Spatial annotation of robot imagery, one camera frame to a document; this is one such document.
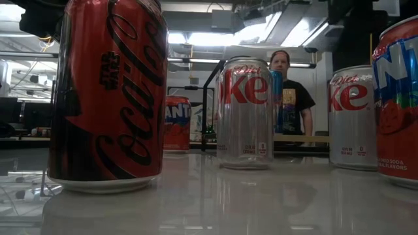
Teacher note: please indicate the person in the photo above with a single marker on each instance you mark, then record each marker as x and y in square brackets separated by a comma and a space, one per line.
[295, 104]

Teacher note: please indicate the red Fanta can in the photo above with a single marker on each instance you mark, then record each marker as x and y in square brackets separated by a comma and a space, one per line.
[398, 114]
[178, 124]

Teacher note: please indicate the white tube light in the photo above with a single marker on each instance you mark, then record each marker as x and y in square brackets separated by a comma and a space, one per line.
[202, 60]

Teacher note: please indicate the silver ceiling duct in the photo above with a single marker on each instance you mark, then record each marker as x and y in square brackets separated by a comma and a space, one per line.
[294, 23]

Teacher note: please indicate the light blue Red Bull can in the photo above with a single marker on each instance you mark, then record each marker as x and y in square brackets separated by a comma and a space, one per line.
[278, 104]

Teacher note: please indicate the red black Coca-Cola can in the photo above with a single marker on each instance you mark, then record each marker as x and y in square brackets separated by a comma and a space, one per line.
[107, 98]

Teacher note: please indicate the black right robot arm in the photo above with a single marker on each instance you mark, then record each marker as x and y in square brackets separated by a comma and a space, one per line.
[349, 13]

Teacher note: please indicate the dark background workbench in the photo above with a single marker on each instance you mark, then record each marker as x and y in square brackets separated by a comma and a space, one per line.
[29, 114]

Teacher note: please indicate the silver Diet Coke can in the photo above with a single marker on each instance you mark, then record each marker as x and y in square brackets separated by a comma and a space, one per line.
[245, 124]
[352, 124]

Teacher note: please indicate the grey ceiling box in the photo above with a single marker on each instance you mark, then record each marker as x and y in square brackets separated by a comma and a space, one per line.
[223, 19]

